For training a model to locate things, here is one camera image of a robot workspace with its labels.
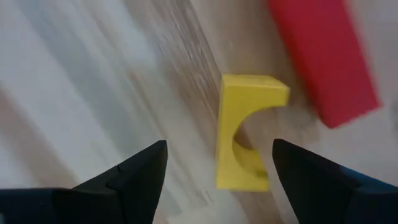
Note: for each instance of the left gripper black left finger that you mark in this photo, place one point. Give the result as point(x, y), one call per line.
point(130, 193)

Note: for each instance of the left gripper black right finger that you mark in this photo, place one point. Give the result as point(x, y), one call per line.
point(317, 193)

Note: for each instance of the yellow arch block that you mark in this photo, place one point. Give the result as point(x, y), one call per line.
point(228, 124)

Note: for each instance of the long red block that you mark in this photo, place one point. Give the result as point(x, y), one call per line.
point(323, 62)

